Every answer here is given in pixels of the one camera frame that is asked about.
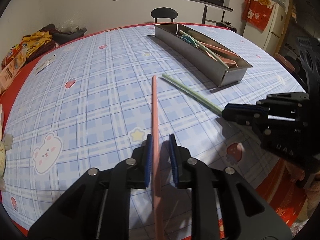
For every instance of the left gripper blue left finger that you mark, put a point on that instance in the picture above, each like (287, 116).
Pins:
(148, 151)

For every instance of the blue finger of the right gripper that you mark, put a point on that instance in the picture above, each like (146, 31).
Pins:
(233, 108)
(244, 118)

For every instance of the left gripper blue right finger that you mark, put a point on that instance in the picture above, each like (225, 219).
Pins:
(173, 158)

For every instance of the green chopstick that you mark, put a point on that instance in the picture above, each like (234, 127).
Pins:
(201, 99)
(211, 53)

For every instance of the pink chopstick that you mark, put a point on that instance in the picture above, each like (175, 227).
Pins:
(156, 173)
(215, 48)

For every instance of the blue plastic spoon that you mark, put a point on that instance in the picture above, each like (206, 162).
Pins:
(188, 40)

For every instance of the pink plastic spoon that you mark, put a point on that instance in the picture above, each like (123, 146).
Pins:
(230, 63)

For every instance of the person's right hand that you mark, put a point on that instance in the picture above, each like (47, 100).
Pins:
(311, 189)

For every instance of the stainless steel utensil tray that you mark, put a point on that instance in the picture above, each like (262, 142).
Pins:
(208, 66)

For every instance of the pink waste bin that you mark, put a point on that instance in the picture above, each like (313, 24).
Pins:
(284, 62)

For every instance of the white refrigerator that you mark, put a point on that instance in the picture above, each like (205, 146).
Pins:
(269, 38)

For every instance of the plaid blue tablecloth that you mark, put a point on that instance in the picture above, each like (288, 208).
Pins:
(92, 107)

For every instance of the dark rice cooker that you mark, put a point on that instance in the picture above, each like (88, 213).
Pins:
(226, 25)

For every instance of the red hanging cloth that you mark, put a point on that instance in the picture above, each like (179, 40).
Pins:
(258, 12)

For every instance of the black metal rack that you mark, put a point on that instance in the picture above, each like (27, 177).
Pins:
(212, 15)

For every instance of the black round stool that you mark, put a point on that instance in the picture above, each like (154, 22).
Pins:
(165, 13)

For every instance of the white paper tag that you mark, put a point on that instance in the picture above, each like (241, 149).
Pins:
(45, 64)

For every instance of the yellow cartoon mug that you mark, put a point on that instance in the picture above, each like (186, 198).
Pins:
(2, 158)

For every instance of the red snack bag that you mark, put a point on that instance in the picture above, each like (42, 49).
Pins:
(10, 55)

